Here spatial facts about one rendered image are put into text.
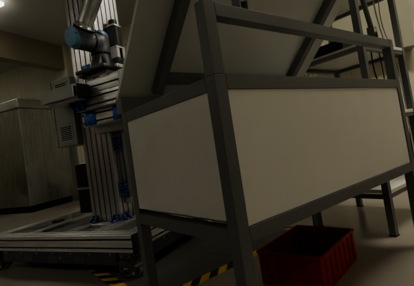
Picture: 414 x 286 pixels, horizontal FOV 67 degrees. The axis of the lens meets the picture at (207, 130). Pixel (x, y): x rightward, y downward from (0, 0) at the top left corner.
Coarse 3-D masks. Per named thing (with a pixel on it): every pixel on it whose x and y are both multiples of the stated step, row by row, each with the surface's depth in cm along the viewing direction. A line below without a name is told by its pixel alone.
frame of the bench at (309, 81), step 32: (192, 96) 87; (224, 96) 81; (224, 128) 79; (128, 160) 125; (224, 160) 79; (224, 192) 80; (352, 192) 113; (160, 224) 109; (192, 224) 93; (224, 224) 86; (256, 224) 82; (288, 224) 89; (320, 224) 192
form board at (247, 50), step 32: (160, 0) 111; (192, 0) 118; (224, 0) 126; (256, 0) 136; (288, 0) 146; (320, 0) 159; (160, 32) 119; (192, 32) 128; (224, 32) 137; (256, 32) 148; (128, 64) 120; (192, 64) 138; (224, 64) 149; (256, 64) 162; (288, 64) 177; (128, 96) 130; (160, 96) 139
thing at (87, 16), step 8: (88, 0) 167; (96, 0) 168; (88, 8) 168; (96, 8) 170; (80, 16) 170; (88, 16) 170; (96, 16) 173; (80, 24) 170; (88, 24) 171; (72, 32) 170; (80, 32) 170; (88, 32) 172; (72, 40) 171; (80, 40) 171; (88, 40) 175; (80, 48) 175; (88, 48) 178
